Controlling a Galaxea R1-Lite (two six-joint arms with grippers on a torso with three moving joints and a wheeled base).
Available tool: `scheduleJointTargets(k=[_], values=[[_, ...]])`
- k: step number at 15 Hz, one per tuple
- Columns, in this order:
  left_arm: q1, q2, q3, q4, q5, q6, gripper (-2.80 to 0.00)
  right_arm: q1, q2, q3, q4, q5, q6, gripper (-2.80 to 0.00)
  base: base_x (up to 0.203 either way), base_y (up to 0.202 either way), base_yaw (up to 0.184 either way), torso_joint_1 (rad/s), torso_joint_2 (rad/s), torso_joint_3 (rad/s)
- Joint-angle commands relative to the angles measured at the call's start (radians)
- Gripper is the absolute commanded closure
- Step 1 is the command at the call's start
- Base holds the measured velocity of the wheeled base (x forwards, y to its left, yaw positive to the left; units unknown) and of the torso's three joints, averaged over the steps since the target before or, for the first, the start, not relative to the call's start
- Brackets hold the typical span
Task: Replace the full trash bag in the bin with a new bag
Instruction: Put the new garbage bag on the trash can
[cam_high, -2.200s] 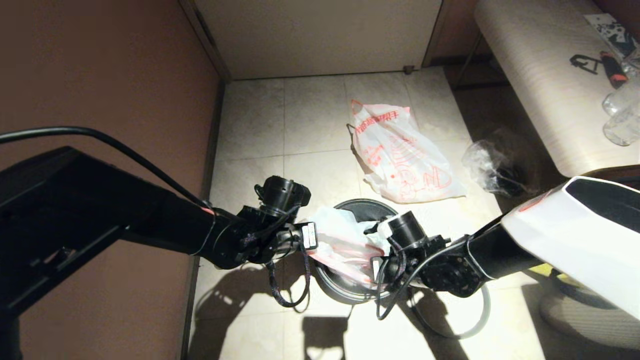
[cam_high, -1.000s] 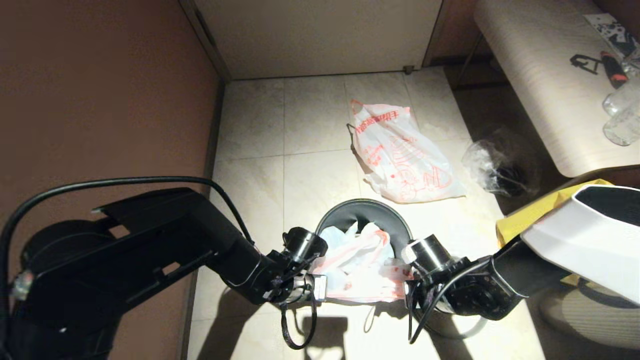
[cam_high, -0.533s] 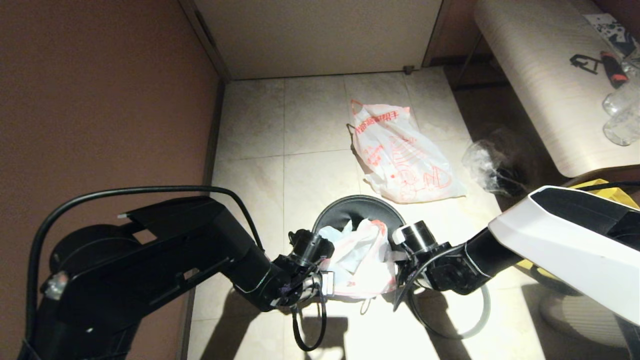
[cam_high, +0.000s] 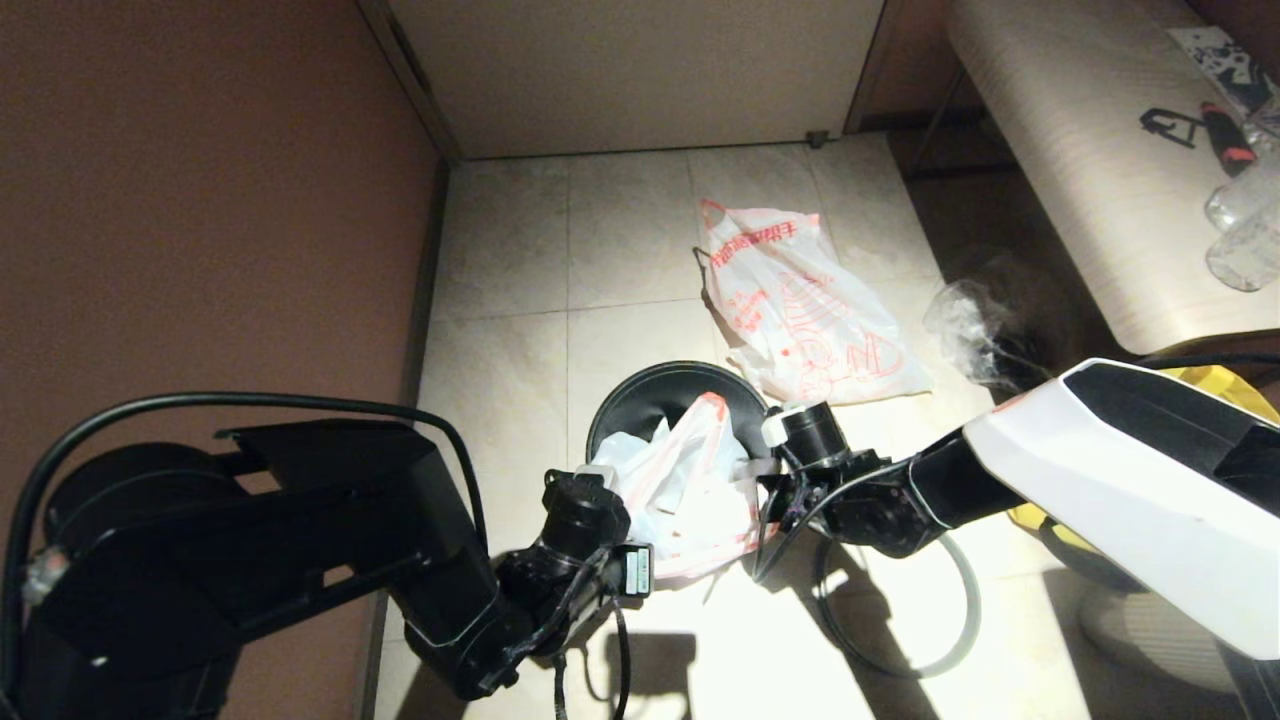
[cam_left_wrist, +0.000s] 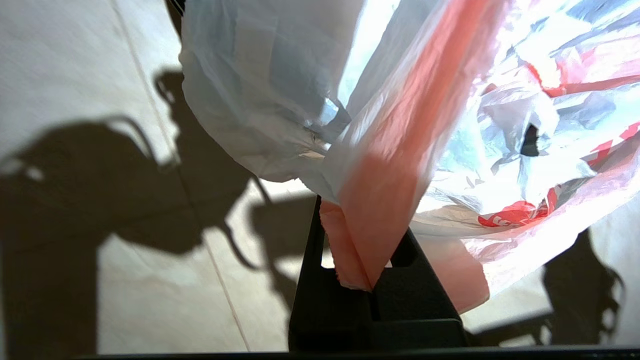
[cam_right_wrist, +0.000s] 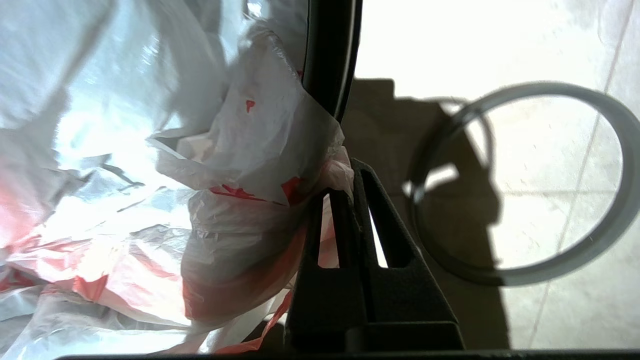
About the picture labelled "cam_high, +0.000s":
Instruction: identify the white door panel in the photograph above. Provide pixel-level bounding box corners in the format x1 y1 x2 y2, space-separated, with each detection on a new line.
385 0 889 164

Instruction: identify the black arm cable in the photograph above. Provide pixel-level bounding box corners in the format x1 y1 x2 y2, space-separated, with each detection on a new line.
752 455 931 586
0 392 633 720

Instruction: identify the blue white printed paper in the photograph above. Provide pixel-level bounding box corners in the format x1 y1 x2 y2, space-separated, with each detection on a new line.
1168 28 1280 121

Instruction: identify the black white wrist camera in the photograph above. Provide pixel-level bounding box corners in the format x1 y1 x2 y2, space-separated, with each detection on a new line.
762 402 853 473
542 465 634 563

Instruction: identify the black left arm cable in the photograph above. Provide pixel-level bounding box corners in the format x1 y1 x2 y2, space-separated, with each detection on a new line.
0 392 633 720

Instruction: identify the clear plastic bottle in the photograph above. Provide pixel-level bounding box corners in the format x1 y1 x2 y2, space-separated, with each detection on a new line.
1205 203 1280 293
1205 148 1280 234

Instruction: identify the black round trash bin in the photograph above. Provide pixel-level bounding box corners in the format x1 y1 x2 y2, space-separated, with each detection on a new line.
586 360 777 471

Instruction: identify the white red-printed trash bag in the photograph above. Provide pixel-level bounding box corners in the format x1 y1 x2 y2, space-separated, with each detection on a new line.
692 197 933 409

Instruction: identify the white plastic bag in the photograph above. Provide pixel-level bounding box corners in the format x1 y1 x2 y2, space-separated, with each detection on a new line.
588 392 779 589

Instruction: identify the black metal clip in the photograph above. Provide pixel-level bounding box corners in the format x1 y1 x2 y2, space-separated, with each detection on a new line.
1140 108 1207 151

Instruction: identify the beige wood-grain table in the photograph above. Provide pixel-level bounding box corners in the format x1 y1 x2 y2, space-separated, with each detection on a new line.
945 0 1280 358

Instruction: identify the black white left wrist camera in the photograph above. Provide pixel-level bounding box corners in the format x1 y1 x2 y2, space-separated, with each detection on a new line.
542 465 634 563

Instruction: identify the beige ribbed stool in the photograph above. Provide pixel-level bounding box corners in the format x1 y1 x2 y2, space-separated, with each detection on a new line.
1078 575 1266 696

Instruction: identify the yellow fabric tote bag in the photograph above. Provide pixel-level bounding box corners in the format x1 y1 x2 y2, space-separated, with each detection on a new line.
1005 363 1280 591

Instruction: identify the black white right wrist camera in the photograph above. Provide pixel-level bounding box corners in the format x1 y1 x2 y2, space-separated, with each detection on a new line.
762 402 853 473

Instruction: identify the grey bin rim ring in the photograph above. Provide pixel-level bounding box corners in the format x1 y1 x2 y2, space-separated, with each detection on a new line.
812 530 983 681

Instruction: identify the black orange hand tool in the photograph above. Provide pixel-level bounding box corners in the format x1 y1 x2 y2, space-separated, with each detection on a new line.
1203 103 1259 180

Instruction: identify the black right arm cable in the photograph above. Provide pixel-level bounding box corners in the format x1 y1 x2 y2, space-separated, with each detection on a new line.
752 455 931 586

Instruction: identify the crumpled clear plastic bag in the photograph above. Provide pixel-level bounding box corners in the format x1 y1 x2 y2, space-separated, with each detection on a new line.
921 275 1061 393

